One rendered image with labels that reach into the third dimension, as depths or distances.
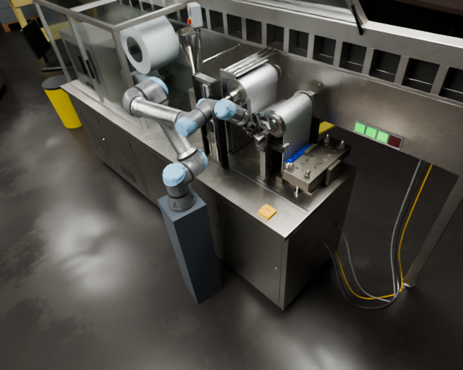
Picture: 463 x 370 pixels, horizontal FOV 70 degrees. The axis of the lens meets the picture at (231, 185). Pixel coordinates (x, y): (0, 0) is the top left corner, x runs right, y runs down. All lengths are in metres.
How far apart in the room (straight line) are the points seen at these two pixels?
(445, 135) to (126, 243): 2.34
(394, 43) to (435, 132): 0.42
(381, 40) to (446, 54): 0.25
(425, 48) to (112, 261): 2.45
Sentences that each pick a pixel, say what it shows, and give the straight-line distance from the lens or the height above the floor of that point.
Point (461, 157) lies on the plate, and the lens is 1.72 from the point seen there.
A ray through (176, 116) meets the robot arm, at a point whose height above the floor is 1.49.
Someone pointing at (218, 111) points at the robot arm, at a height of 1.50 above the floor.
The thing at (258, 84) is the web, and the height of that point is 1.37.
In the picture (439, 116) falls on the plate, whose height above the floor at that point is 1.37.
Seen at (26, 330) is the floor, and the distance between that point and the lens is 2.86.
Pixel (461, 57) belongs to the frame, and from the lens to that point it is 1.55.
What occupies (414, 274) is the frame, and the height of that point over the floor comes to 0.16.
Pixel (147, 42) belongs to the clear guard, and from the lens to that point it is 2.27.
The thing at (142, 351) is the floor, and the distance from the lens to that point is 2.44.
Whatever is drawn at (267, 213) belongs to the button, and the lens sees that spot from 1.68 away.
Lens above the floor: 2.19
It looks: 44 degrees down
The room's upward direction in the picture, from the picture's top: 6 degrees counter-clockwise
